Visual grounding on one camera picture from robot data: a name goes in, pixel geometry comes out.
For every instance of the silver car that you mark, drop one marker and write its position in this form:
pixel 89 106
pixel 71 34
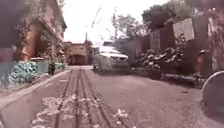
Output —
pixel 110 60

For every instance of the round grey object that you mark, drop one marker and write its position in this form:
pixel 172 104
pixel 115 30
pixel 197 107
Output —
pixel 213 95

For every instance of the dark fence with signs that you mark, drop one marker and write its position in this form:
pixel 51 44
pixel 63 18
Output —
pixel 176 43

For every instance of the building with arched gate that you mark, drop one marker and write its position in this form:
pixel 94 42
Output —
pixel 77 53

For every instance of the brown building with plants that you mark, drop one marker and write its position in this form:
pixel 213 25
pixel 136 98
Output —
pixel 40 30

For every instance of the painted teal wall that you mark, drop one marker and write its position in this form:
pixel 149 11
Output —
pixel 23 71

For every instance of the grey asphalt road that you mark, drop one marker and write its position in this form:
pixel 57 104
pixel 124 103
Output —
pixel 140 100

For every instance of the trees behind fence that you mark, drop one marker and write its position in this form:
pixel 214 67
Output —
pixel 156 16

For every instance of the concrete kerb strip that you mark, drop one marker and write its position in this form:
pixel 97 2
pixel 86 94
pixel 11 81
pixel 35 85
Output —
pixel 23 91

